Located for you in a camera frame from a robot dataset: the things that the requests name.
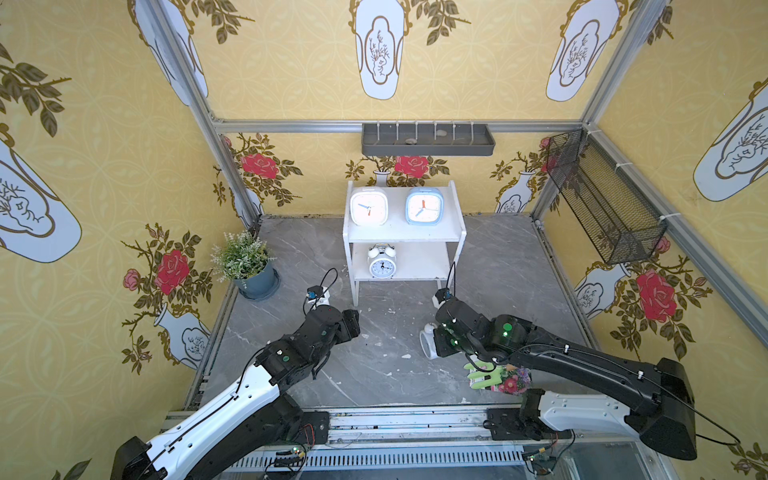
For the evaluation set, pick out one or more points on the blue square alarm clock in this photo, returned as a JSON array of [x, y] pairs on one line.
[[424, 206]]

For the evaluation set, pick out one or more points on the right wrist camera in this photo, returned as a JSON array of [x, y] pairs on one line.
[[441, 296]]

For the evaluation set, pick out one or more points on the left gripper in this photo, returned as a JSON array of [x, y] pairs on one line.
[[347, 323]]

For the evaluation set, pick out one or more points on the floral seed packet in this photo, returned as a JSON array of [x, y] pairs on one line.
[[513, 380]]

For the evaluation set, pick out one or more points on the potted green plant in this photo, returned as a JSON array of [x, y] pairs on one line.
[[246, 261]]

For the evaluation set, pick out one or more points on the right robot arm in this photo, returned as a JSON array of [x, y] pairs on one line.
[[658, 397]]

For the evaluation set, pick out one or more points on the white two-tier shelf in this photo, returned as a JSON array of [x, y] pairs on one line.
[[423, 253]]

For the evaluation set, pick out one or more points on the green garden hand fork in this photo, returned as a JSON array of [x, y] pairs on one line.
[[481, 380]]

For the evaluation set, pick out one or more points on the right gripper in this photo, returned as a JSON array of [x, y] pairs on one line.
[[442, 339]]

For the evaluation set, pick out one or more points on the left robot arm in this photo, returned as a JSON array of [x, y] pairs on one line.
[[254, 411]]

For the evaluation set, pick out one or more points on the grey wall tray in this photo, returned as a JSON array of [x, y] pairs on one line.
[[462, 139]]

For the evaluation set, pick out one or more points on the black wire mesh basket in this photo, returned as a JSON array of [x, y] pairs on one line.
[[617, 217]]

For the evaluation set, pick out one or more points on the white square alarm clock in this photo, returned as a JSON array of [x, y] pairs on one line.
[[369, 206]]

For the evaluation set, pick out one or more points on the white twin-bell clock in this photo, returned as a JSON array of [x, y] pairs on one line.
[[382, 261], [427, 341]]

